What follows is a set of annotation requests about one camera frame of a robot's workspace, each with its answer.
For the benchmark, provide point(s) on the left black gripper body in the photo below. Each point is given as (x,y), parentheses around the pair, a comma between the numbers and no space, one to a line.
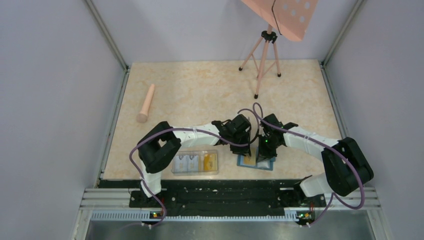
(243,138)

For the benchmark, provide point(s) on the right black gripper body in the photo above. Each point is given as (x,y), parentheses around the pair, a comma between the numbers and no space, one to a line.
(267,148)

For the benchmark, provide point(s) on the blue card holder wallet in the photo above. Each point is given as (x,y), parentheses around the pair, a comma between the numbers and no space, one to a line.
(267,165)

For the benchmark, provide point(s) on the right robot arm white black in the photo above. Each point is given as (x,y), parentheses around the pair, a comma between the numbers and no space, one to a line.
(345,165)

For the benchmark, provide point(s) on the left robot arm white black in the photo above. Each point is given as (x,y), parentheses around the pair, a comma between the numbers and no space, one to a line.
(157,149)

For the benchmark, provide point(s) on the clear acrylic card stand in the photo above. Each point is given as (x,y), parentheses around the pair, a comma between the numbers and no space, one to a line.
(201,154)

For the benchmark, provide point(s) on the silver VIP card left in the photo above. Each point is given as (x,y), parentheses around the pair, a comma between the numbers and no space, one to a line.
(180,164)

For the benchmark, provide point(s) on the pink tripod stand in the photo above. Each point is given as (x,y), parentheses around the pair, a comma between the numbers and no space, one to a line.
(269,38)

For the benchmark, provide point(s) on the pink perforated board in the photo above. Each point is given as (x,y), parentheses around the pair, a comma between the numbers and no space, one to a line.
(290,17)

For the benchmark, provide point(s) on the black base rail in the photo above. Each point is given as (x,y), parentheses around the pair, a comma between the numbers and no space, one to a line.
(220,198)

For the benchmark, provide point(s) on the pink cylindrical handle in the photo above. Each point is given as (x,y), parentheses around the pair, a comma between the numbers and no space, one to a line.
(143,114)

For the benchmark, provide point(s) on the aluminium slotted rail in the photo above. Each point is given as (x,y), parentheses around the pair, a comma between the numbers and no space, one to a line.
(148,216)

